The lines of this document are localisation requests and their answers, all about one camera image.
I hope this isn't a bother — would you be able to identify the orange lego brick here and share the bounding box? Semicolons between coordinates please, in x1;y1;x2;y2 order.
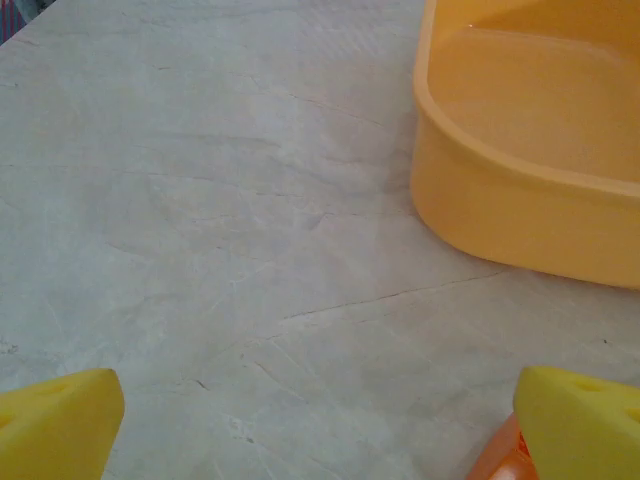
467;412;540;480

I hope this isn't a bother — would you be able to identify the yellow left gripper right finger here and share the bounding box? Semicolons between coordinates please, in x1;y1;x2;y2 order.
513;365;640;480

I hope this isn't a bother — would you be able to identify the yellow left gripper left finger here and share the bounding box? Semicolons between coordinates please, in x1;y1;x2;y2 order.
0;368;126;480

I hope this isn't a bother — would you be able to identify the orange plastic bin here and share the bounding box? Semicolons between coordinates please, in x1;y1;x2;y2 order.
409;0;640;291

